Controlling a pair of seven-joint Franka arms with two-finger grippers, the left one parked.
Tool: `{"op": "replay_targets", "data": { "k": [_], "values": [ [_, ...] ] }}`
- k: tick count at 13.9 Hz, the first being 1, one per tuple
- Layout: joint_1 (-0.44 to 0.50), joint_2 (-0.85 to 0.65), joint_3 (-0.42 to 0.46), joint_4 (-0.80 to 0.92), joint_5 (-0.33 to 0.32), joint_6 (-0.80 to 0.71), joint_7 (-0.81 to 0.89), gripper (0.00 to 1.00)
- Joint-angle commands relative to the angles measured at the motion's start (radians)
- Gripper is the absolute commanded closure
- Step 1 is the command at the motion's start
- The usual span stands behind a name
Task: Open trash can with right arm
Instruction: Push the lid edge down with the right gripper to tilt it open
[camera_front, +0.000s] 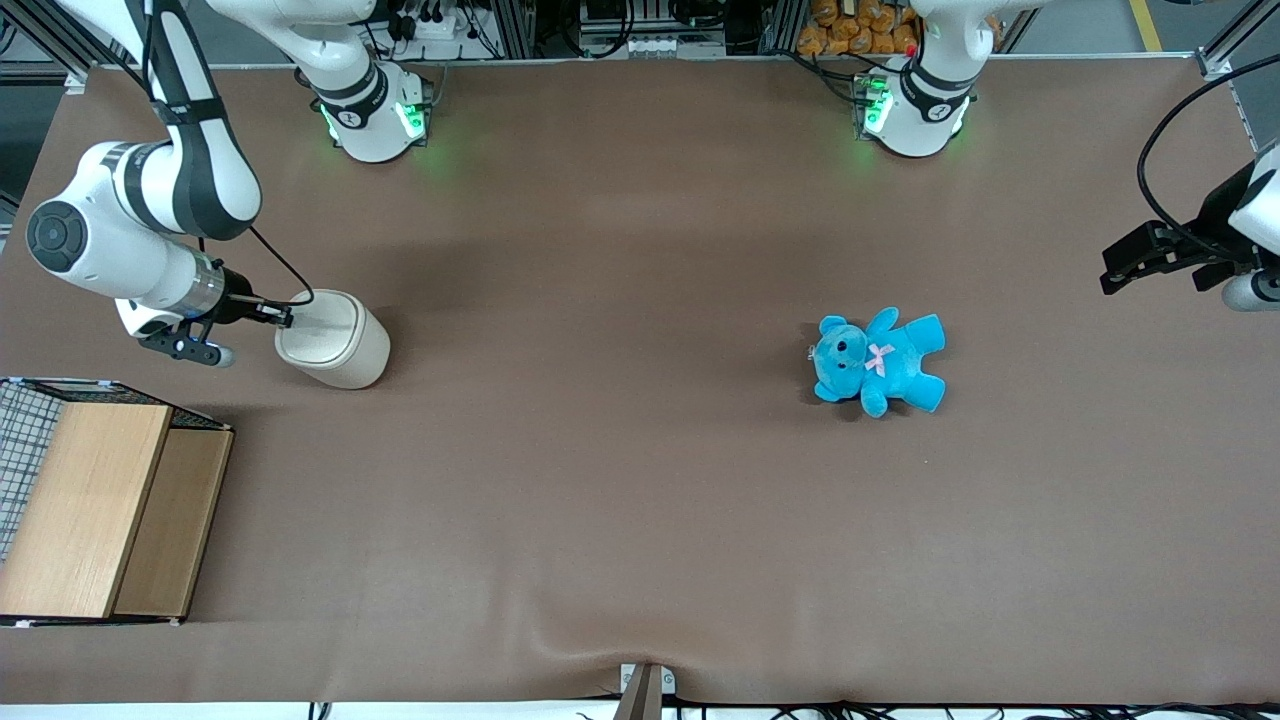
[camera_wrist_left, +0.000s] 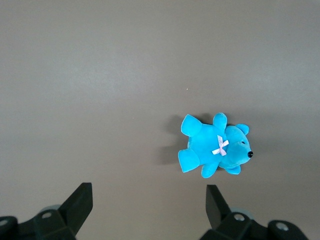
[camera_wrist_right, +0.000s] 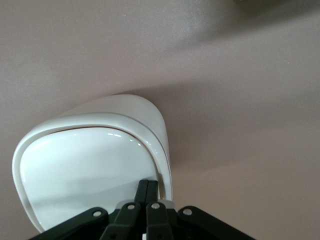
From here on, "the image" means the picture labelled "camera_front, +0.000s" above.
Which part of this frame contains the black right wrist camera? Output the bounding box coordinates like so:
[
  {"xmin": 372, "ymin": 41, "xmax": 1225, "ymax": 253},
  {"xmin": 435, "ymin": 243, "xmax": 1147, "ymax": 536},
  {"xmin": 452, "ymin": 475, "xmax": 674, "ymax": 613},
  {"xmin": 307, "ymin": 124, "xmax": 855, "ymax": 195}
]
[{"xmin": 137, "ymin": 318, "xmax": 238, "ymax": 369}]

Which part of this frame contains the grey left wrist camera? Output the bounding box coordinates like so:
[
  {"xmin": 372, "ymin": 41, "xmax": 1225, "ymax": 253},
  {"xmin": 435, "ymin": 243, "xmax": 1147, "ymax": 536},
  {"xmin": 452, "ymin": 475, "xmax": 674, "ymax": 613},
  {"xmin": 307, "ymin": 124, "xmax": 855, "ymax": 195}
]
[{"xmin": 1220, "ymin": 270, "xmax": 1280, "ymax": 313}]

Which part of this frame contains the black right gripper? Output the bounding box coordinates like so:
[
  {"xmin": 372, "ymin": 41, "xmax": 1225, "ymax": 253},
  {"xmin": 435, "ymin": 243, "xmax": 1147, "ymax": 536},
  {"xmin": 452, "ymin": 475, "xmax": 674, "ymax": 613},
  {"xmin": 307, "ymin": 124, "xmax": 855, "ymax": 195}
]
[{"xmin": 208, "ymin": 266, "xmax": 295, "ymax": 331}]

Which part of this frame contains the cream trash can with lid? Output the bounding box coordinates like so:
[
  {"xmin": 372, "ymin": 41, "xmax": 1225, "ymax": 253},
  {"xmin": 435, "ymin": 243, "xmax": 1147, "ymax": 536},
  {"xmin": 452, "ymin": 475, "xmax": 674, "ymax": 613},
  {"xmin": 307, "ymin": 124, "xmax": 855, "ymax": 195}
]
[{"xmin": 274, "ymin": 289, "xmax": 392, "ymax": 390}]

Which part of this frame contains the blue teddy bear plush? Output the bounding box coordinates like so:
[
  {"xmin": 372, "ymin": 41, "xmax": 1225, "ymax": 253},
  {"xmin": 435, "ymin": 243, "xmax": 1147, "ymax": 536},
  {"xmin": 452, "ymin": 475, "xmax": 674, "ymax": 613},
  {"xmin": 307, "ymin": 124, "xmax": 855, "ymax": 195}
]
[{"xmin": 808, "ymin": 306, "xmax": 948, "ymax": 420}]

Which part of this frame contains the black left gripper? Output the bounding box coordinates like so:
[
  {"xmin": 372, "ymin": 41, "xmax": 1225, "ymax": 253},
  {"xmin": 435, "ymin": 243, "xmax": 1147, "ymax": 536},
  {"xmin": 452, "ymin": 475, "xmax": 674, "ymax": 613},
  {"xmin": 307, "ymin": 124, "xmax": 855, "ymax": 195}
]
[{"xmin": 1100, "ymin": 160, "xmax": 1263, "ymax": 297}]

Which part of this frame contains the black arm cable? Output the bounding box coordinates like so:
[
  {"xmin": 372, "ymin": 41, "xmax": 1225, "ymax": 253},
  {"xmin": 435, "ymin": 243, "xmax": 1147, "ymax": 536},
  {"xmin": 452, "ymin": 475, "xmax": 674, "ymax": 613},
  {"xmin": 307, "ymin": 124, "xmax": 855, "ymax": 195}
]
[
  {"xmin": 248, "ymin": 226, "xmax": 316, "ymax": 307},
  {"xmin": 1137, "ymin": 52, "xmax": 1280, "ymax": 251}
]

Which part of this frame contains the wooden shelf with wire basket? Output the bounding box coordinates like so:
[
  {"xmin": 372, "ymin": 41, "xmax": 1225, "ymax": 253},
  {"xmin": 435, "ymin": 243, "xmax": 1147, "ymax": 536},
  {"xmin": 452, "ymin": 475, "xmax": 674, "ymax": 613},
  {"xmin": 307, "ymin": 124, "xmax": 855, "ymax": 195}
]
[{"xmin": 0, "ymin": 376, "xmax": 236, "ymax": 629}]

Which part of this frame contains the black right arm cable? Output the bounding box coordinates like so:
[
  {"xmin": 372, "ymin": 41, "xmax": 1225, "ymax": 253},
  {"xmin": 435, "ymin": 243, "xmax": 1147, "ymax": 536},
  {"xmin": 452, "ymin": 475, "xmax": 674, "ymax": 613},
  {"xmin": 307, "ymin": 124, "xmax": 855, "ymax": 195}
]
[{"xmin": 248, "ymin": 226, "xmax": 316, "ymax": 307}]

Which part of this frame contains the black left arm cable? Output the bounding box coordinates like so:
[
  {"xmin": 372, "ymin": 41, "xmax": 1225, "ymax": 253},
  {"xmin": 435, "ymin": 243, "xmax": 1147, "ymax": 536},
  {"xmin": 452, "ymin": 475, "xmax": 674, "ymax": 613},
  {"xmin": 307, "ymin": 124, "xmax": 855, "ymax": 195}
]
[{"xmin": 1137, "ymin": 52, "xmax": 1280, "ymax": 251}]

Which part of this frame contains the orange plush toys pile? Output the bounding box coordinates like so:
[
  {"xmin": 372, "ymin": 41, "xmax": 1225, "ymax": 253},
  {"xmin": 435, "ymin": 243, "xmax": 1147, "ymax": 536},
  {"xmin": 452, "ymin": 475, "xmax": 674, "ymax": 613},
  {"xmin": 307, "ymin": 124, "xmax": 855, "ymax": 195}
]
[{"xmin": 795, "ymin": 0, "xmax": 923, "ymax": 58}]

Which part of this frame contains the long white socket strip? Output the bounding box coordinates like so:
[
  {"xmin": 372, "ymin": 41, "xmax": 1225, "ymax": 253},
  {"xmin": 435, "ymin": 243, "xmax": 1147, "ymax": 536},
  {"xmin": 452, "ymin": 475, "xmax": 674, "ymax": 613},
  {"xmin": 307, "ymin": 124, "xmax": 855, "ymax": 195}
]
[{"xmin": 582, "ymin": 34, "xmax": 728, "ymax": 59}]

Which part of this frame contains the aluminium frame post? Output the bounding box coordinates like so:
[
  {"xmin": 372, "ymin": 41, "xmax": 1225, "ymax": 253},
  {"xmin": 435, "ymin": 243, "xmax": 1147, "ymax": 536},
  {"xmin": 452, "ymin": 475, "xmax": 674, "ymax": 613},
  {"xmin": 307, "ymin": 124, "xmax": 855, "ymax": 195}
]
[
  {"xmin": 0, "ymin": 0, "xmax": 153, "ymax": 93},
  {"xmin": 1196, "ymin": 0, "xmax": 1280, "ymax": 81}
]

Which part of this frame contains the white power strip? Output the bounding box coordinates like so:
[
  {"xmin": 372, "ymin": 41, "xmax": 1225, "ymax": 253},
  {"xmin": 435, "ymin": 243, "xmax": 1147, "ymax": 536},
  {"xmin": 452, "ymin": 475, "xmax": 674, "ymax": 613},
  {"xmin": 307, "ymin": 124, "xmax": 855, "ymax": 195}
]
[{"xmin": 396, "ymin": 8, "xmax": 475, "ymax": 43}]

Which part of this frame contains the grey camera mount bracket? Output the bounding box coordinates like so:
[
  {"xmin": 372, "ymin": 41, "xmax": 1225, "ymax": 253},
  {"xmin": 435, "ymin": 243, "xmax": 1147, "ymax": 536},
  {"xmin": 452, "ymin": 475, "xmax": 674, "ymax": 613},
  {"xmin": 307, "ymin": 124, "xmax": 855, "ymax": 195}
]
[{"xmin": 612, "ymin": 662, "xmax": 677, "ymax": 720}]

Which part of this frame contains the brown table mat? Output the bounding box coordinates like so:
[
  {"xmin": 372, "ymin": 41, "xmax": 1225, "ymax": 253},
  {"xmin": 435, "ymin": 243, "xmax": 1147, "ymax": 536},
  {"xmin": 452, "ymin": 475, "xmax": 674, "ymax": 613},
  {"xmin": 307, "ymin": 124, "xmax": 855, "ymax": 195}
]
[{"xmin": 0, "ymin": 55, "xmax": 1280, "ymax": 707}]

